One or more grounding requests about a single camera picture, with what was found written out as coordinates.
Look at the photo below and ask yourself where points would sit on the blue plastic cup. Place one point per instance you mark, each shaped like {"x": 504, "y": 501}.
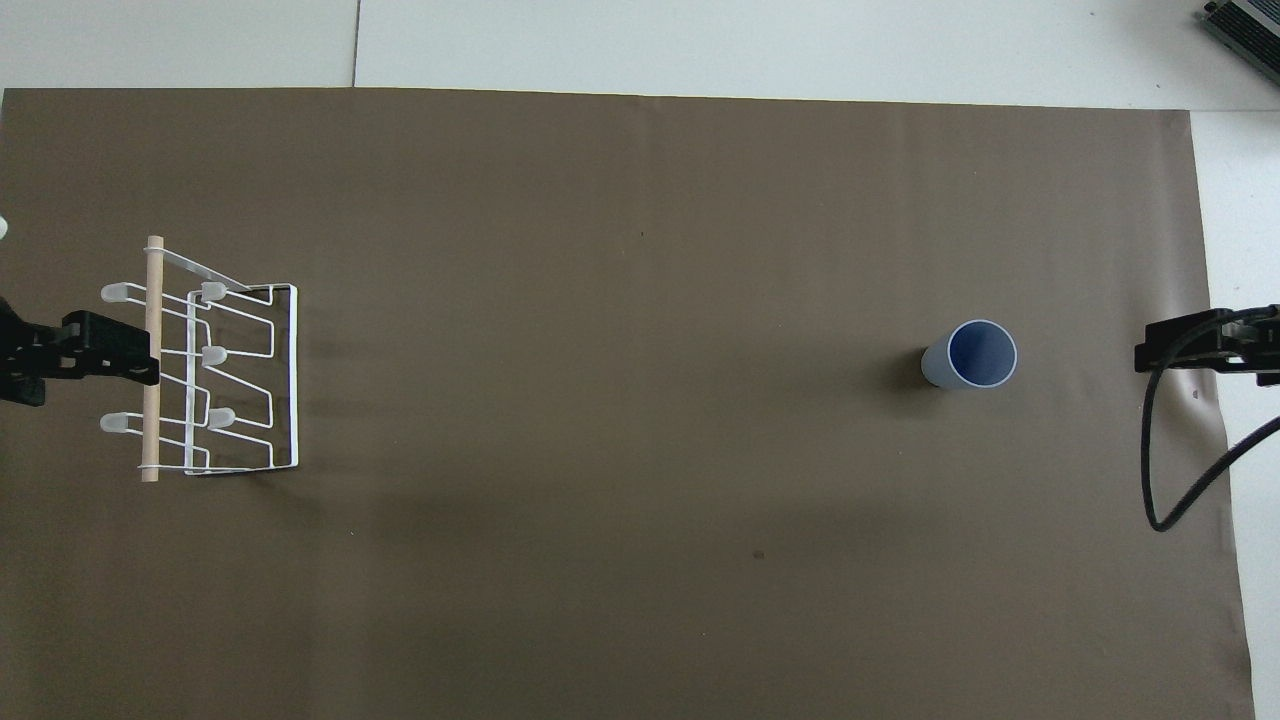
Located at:
{"x": 980, "y": 352}

